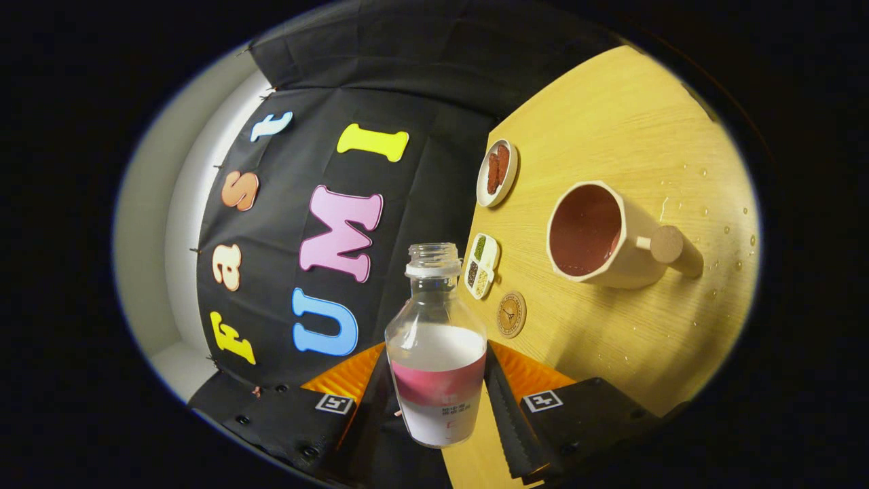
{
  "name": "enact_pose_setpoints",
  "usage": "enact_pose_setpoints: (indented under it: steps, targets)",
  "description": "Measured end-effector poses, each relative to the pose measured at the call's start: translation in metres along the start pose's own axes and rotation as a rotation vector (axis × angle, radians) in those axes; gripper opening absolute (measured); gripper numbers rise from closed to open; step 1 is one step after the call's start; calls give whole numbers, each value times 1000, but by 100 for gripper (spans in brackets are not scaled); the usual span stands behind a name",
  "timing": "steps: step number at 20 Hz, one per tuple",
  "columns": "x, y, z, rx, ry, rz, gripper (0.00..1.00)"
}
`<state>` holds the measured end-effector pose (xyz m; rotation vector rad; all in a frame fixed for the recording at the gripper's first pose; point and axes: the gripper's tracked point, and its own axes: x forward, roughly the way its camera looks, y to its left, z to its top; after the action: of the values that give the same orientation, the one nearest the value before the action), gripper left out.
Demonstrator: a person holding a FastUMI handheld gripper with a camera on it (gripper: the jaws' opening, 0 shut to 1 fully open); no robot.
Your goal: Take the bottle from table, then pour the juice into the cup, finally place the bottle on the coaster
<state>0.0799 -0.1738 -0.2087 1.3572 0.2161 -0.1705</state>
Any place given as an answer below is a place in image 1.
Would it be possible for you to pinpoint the cream cup wooden handle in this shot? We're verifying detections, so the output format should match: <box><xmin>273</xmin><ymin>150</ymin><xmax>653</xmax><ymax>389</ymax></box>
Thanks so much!
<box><xmin>547</xmin><ymin>180</ymin><xmax>705</xmax><ymax>289</ymax></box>

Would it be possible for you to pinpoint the black backdrop cloth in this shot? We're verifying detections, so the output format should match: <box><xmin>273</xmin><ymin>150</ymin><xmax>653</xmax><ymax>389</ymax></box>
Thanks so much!
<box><xmin>187</xmin><ymin>0</ymin><xmax>612</xmax><ymax>476</ymax></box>

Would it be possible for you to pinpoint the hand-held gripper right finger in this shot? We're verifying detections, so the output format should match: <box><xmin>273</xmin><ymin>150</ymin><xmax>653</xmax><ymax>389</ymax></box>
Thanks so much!
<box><xmin>483</xmin><ymin>342</ymin><xmax>663</xmax><ymax>486</ymax></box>

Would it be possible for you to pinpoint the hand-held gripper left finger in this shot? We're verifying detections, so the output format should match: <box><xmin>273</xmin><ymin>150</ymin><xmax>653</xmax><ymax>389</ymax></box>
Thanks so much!
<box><xmin>197</xmin><ymin>342</ymin><xmax>401</xmax><ymax>486</ymax></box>

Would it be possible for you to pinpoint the clear juice bottle pink label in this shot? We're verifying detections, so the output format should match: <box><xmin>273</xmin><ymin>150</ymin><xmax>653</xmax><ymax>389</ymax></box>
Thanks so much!
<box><xmin>384</xmin><ymin>242</ymin><xmax>488</xmax><ymax>449</ymax></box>

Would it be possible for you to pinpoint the round wooden coaster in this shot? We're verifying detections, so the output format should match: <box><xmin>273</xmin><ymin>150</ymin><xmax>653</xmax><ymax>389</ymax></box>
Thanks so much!
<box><xmin>496</xmin><ymin>291</ymin><xmax>528</xmax><ymax>339</ymax></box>

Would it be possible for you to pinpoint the round white plate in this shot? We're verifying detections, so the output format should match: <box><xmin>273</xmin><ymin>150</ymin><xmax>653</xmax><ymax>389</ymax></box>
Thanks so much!
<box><xmin>476</xmin><ymin>139</ymin><xmax>519</xmax><ymax>208</ymax></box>

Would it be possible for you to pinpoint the small divided seed dish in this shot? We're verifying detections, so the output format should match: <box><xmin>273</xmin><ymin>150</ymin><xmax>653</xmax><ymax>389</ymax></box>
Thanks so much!
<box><xmin>464</xmin><ymin>233</ymin><xmax>501</xmax><ymax>301</ymax></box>

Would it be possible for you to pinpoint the wooden table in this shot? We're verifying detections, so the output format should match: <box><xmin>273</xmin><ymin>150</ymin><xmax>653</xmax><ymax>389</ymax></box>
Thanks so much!
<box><xmin>441</xmin><ymin>46</ymin><xmax>760</xmax><ymax>489</ymax></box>

